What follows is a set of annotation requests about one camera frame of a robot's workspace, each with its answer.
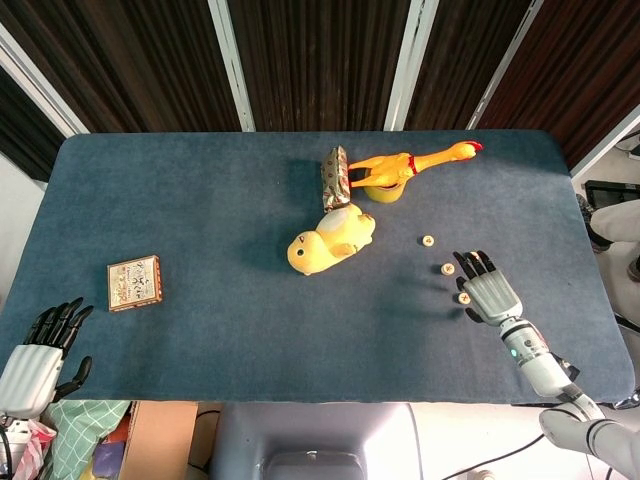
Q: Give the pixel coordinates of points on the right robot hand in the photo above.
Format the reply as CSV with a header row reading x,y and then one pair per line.
x,y
492,297

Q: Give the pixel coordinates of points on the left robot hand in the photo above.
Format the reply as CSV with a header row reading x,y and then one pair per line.
x,y
30,380

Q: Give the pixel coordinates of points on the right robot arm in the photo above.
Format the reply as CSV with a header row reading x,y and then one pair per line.
x,y
545,370

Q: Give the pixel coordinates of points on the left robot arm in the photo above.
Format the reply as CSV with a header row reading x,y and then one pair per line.
x,y
12,440

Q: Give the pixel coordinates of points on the small patterned card box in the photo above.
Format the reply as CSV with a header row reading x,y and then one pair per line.
x,y
135,284

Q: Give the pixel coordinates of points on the pink plastic bag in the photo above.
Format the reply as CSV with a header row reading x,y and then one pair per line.
x,y
37,445

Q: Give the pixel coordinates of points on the green checked bag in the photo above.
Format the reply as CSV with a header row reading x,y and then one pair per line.
x,y
75,435

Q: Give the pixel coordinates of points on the purple object under table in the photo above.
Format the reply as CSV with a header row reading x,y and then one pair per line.
x,y
107,462

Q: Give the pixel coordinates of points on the dark grey sneaker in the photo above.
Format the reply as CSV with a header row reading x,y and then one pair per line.
x,y
584,210

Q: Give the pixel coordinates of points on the brown cardboard box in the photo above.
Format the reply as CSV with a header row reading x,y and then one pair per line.
x,y
160,440

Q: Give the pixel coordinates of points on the person leg beige trousers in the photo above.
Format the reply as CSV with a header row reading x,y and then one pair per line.
x,y
620,222

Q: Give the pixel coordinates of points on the black floor object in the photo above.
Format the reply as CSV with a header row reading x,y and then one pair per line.
x,y
612,192

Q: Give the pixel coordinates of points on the orange rubber chicken toy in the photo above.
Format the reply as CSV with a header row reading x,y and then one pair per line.
x,y
390,167

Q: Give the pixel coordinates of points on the yellow duck plush toy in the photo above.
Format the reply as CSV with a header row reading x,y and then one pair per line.
x,y
320,245

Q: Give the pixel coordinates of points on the patterned foil snack bag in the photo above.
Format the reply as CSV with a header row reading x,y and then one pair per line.
x,y
335,180

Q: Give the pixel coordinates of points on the blue felt table cover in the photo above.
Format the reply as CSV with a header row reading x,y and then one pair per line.
x,y
225,325

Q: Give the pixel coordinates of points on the grey robot torso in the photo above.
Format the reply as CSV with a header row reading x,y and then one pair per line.
x,y
310,430

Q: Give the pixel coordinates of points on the white partition frame post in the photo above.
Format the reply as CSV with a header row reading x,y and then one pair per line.
x,y
234,65
45,95
411,65
607,147
502,65

